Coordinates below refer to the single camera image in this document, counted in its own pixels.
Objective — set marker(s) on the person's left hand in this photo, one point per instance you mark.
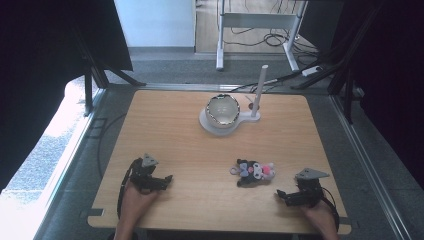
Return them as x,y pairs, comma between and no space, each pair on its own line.
136,201

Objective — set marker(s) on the silver metal bowl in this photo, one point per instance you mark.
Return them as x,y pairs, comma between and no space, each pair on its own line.
222,111

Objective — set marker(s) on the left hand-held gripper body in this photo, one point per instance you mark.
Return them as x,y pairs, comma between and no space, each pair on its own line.
142,173

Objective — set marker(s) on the small red round object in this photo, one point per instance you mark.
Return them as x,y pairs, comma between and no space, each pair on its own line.
250,106

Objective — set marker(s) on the black tripod stand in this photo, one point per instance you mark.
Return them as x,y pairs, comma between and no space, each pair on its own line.
96,71

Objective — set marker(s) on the white metal desk frame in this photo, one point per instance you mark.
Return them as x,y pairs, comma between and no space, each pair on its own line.
256,20

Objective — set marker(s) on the aluminium floor rail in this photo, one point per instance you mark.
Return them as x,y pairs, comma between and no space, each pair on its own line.
370,166
66,173

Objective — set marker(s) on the white partition panel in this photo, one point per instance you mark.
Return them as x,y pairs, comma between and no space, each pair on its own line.
155,23

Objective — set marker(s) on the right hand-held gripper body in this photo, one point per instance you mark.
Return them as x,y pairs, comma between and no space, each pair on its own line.
310,191

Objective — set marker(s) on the white power strip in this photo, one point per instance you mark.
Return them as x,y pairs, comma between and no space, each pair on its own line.
311,70

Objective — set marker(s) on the black metal stand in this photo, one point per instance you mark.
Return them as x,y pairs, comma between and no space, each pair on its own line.
343,66

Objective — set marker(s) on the black curtain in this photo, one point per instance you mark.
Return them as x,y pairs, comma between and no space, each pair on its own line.
40,73
390,83

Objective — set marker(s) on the white stand with pole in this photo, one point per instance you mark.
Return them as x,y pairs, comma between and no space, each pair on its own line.
255,115

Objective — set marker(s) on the person's right hand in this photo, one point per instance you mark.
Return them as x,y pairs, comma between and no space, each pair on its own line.
319,216

